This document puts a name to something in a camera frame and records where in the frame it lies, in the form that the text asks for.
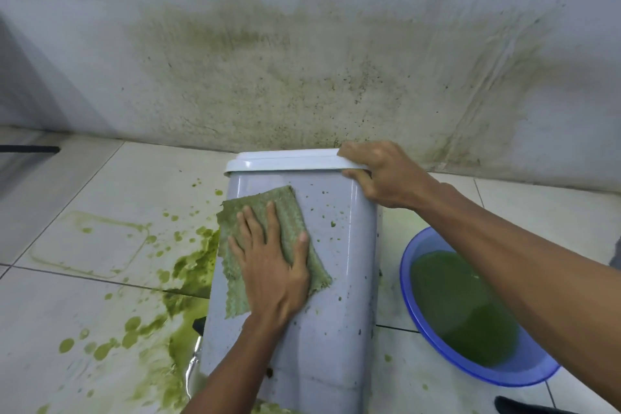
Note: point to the person's left hand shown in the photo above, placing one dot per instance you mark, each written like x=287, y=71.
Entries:
x=274, y=278

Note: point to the person's right hand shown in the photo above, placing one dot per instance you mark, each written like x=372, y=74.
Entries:
x=388, y=176

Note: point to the person's left little finger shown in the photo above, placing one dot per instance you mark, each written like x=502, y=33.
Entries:
x=236, y=253

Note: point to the person's left middle finger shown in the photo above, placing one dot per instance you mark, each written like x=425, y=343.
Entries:
x=254, y=232

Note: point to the person's right thumb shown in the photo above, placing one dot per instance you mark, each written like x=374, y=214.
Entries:
x=361, y=183

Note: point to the person's left thumb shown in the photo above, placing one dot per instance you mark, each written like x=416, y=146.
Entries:
x=301, y=251

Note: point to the green cleaning cloth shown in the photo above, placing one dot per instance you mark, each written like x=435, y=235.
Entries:
x=286, y=227

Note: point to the grey plastic bin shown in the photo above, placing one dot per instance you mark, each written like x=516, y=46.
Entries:
x=334, y=292

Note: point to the person's right forearm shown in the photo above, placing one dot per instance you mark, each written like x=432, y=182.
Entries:
x=524, y=278

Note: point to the person's left forearm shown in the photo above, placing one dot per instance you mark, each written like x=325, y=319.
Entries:
x=237, y=370

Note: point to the green liquid spill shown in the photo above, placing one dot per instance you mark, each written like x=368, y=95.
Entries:
x=189, y=278

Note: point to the blue plastic basin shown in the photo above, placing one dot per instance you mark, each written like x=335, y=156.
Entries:
x=485, y=312

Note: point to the black rod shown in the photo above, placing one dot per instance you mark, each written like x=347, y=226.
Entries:
x=29, y=149

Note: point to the black shoe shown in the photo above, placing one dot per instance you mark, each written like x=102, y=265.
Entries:
x=524, y=406

